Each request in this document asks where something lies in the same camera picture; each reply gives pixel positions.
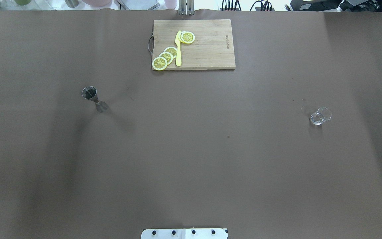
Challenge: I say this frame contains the steel jigger measuring cup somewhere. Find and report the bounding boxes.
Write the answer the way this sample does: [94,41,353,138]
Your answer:
[82,86,109,113]

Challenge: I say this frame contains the clear glass shaker cup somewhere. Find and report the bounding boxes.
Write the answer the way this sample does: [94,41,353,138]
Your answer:
[310,107,332,126]

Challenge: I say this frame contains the yellow plastic knife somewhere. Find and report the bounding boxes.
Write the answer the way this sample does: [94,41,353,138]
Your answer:
[175,30,182,67]

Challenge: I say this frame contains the lemon slice outer end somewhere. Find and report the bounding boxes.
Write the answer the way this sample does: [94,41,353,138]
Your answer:
[152,56,168,71]

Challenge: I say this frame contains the lemon slice middle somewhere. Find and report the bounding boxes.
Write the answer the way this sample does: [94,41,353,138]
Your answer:
[159,51,176,65]

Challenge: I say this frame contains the lemon slice inner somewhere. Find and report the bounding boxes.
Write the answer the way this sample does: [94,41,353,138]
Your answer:
[164,46,177,59]

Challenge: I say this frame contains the wooden cutting board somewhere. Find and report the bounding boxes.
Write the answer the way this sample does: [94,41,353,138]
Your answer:
[152,19,235,71]

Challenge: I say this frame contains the lemon slice top pair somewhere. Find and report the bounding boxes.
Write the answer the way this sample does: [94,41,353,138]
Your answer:
[181,31,195,44]

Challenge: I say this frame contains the lemon slice under pair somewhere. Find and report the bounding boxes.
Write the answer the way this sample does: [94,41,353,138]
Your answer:
[177,31,183,43]

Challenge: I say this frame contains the aluminium frame post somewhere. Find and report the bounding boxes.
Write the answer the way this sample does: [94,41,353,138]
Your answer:
[178,0,195,16]

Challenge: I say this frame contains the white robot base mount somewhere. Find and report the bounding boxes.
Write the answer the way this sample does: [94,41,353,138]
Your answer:
[141,228,229,239]

